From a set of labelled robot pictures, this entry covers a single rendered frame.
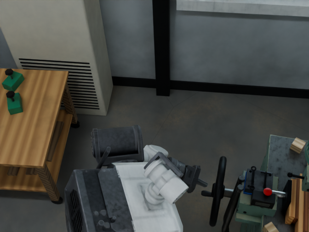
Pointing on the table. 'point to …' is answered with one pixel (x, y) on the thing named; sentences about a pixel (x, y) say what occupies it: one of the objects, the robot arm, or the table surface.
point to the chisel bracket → (306, 180)
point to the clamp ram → (286, 195)
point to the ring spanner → (253, 177)
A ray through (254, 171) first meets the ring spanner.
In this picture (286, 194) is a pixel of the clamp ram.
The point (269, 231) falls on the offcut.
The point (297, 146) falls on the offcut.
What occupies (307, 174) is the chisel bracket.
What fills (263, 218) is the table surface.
